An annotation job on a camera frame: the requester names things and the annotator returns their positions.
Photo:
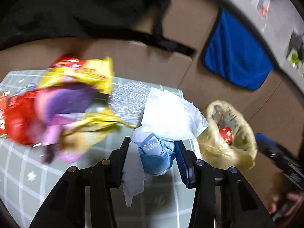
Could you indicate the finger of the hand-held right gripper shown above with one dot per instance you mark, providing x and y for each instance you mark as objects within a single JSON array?
[{"x": 273, "y": 149}]

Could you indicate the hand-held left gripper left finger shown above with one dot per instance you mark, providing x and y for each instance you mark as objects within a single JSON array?
[{"x": 118, "y": 166}]

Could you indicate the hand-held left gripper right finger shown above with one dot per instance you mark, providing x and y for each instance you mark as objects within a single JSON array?
[{"x": 182, "y": 166}]

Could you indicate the yellow plastic bag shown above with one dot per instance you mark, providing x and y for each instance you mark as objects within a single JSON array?
[{"x": 242, "y": 137}]

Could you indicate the white tissue paper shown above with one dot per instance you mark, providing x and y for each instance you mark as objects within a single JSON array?
[{"x": 171, "y": 114}]

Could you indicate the person's right hand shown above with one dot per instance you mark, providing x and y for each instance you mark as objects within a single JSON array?
[{"x": 298, "y": 198}]

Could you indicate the crumpled gold wrapper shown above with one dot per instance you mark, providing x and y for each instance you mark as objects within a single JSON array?
[{"x": 95, "y": 125}]

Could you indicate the silver foil wrapper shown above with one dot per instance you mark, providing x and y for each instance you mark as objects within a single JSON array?
[{"x": 129, "y": 102}]

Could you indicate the purple snack packet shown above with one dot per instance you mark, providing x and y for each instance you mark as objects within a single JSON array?
[{"x": 61, "y": 104}]

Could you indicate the green checked mat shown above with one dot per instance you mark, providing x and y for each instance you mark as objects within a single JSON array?
[{"x": 28, "y": 185}]

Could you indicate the yellow snack packet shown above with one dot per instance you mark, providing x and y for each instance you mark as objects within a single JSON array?
[{"x": 80, "y": 76}]

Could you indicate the blue towel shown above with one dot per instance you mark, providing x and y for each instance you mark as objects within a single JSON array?
[{"x": 235, "y": 57}]

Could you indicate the crumpled red snack packet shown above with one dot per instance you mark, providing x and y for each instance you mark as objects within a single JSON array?
[{"x": 19, "y": 118}]

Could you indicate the red packet with print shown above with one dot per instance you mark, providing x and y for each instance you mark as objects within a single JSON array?
[{"x": 67, "y": 61}]

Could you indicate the white paper label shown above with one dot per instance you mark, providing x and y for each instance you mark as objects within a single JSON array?
[{"x": 260, "y": 1}]

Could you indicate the black cloth bag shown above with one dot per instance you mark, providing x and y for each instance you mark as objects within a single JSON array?
[{"x": 78, "y": 7}]

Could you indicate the white curved furniture rail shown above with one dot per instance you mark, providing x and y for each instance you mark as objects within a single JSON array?
[{"x": 256, "y": 21}]

